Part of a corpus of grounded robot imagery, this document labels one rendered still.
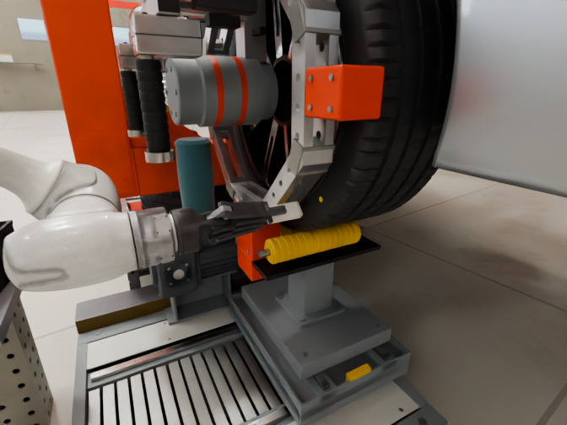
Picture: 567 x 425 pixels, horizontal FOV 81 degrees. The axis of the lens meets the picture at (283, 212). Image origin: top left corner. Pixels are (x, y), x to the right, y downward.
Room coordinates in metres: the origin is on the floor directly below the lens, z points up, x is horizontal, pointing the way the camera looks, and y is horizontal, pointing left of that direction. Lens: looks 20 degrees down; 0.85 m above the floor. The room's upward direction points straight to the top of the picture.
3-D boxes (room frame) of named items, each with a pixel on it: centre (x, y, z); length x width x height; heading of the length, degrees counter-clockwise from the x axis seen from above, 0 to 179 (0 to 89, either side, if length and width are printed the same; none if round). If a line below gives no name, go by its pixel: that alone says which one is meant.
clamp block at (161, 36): (0.54, 0.17, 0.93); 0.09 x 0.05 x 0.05; 118
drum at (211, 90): (0.75, 0.13, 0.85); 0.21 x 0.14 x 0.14; 118
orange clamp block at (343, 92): (0.51, -0.08, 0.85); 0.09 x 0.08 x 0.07; 28
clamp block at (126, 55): (0.84, 0.33, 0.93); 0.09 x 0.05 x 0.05; 118
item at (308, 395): (0.86, -0.08, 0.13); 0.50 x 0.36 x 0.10; 28
